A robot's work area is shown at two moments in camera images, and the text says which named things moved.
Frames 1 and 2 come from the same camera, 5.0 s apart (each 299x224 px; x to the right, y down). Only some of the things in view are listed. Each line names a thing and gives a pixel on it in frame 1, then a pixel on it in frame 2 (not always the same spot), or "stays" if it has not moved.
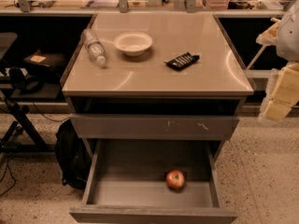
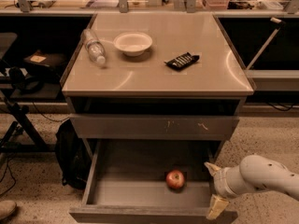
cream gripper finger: x=277 y=111 → x=217 y=206
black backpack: x=74 y=160 stays
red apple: x=175 y=179 stays
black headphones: x=26 y=84 stays
